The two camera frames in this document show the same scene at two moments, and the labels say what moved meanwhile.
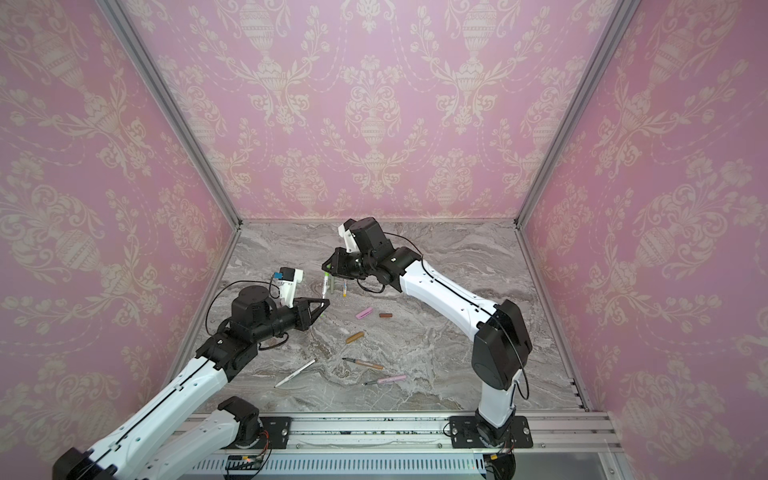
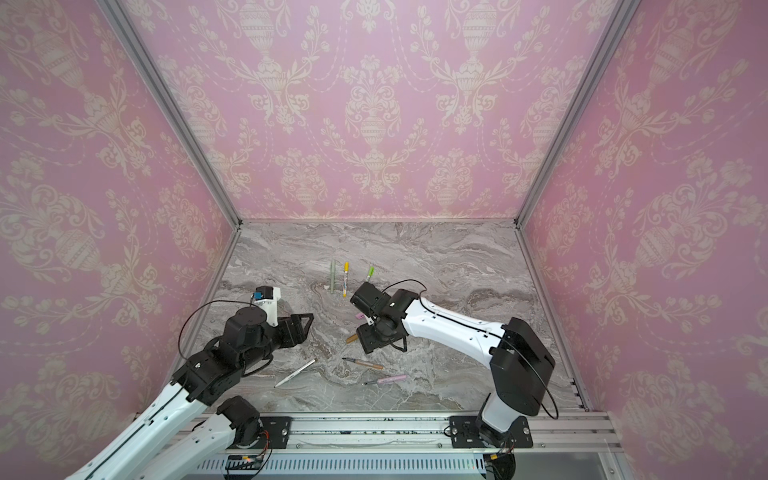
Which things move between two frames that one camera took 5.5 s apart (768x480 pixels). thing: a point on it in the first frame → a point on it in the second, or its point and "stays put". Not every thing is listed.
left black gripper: [303, 312] → [286, 324]
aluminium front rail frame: [561, 431] stays put
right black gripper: [341, 264] → [370, 339]
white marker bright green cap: [296, 373] stays put
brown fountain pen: [365, 363] stays put
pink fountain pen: [384, 379] stays put
